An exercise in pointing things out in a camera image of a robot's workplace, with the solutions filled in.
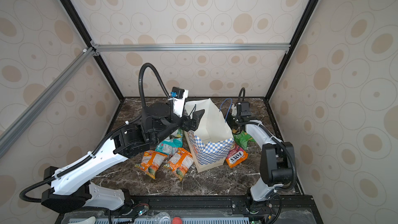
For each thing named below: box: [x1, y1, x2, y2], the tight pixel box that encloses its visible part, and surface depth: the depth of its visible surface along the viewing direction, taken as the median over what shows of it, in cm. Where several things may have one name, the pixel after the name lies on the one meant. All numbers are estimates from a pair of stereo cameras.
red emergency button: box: [172, 216, 183, 224], surface depth 69 cm
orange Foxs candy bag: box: [225, 142, 249, 169], surface depth 89 cm
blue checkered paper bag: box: [183, 98, 235, 174], surface depth 72 cm
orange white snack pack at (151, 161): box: [134, 149, 168, 179], surface depth 83 cm
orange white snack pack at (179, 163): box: [163, 147, 194, 181], surface depth 85 cm
